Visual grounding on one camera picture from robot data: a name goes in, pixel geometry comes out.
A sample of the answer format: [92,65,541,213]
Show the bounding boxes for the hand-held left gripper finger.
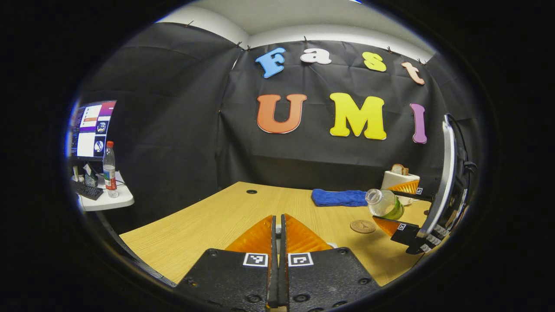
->
[280,214,383,312]
[176,214,279,312]

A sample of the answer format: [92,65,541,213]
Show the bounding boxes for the computer monitor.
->
[69,101,118,161]

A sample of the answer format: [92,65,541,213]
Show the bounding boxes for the round brown coaster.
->
[350,220,377,234]

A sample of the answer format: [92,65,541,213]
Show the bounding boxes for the blue towel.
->
[311,189,369,207]

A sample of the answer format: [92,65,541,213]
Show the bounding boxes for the black keyboard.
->
[71,180,104,201]

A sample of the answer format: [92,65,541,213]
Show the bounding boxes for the clear plastic water bottle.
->
[365,188,405,220]

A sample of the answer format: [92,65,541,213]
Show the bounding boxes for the white side table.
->
[77,171,135,212]

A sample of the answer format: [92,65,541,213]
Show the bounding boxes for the cream toaster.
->
[382,170,421,206]

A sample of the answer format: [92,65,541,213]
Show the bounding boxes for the red-capped plastic bottle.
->
[103,141,119,198]

